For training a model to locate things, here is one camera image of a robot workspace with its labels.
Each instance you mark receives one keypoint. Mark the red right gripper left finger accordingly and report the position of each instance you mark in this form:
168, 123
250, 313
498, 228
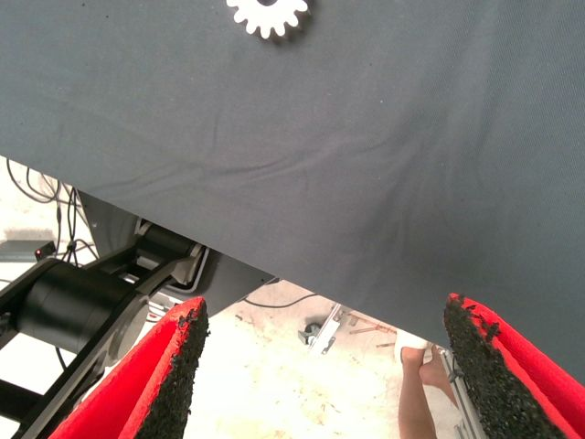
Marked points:
141, 384

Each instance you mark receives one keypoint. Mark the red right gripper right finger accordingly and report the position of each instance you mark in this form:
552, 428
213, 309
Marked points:
516, 388

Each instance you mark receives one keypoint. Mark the larger steel gear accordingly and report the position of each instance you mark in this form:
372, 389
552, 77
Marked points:
274, 20

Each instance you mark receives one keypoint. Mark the person's bare leg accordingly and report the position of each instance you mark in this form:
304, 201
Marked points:
411, 402

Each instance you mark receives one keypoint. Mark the white shoe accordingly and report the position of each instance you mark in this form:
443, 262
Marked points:
411, 340

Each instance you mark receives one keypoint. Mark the grey caster wheel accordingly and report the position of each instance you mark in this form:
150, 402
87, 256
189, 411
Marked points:
310, 334

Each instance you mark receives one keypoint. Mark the small grey hub box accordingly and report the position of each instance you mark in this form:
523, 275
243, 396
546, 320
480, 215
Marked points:
23, 251

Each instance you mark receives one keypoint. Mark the dark grey table cloth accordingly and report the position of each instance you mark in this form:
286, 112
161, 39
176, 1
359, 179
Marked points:
320, 160

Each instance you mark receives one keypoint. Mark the aluminium frame profile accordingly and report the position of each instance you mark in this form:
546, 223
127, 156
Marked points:
465, 418
326, 329

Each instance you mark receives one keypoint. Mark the black robot torso frame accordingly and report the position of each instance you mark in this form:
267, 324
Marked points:
68, 302

